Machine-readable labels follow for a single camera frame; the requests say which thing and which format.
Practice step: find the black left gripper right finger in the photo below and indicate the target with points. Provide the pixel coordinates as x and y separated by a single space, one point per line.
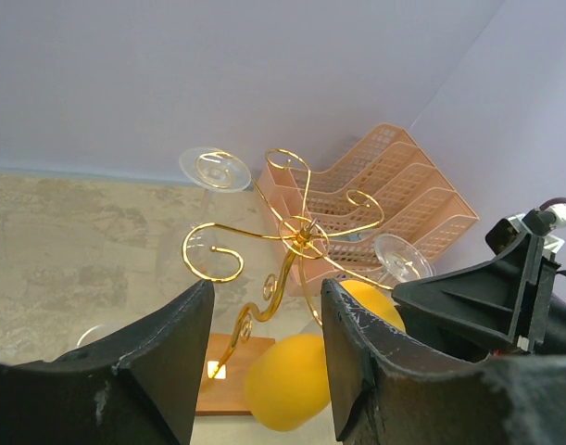
389 388

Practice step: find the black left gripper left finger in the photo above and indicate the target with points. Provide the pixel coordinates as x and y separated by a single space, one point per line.
138 385

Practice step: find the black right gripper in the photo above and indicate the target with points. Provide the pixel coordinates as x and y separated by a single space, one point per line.
501 304

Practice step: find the yellow plastic goblet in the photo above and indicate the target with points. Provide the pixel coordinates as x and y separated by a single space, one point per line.
288 384

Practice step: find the clear wine glass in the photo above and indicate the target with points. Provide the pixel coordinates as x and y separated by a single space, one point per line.
215 170
401 262

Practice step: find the clear wine glass front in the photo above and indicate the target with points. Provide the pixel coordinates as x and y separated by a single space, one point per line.
215 170

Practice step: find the peach plastic file organizer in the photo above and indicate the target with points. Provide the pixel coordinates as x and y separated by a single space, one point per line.
385 184

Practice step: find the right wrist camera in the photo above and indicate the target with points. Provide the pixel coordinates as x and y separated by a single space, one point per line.
541 221

